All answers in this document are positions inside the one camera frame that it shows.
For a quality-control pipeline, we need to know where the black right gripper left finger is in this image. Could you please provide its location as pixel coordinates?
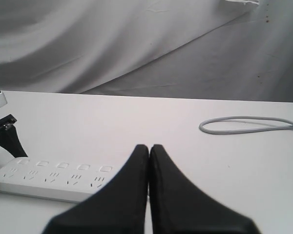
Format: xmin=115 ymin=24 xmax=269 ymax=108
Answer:
xmin=43 ymin=144 xmax=148 ymax=234

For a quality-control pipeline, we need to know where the grey backdrop cloth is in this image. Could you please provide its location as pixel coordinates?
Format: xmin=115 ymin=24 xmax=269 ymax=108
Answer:
xmin=0 ymin=0 xmax=293 ymax=102

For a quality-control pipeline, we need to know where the white five-socket power strip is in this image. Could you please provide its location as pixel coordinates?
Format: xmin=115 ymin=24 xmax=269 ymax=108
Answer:
xmin=0 ymin=157 xmax=117 ymax=203

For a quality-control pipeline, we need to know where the grey power cord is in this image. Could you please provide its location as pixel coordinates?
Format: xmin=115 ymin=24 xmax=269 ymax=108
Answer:
xmin=199 ymin=116 xmax=293 ymax=135

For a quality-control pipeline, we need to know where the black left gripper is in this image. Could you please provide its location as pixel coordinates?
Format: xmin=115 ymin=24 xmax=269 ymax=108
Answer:
xmin=0 ymin=114 xmax=27 ymax=157

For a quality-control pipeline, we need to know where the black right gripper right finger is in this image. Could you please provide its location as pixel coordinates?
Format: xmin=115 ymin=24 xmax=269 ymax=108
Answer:
xmin=148 ymin=144 xmax=260 ymax=234

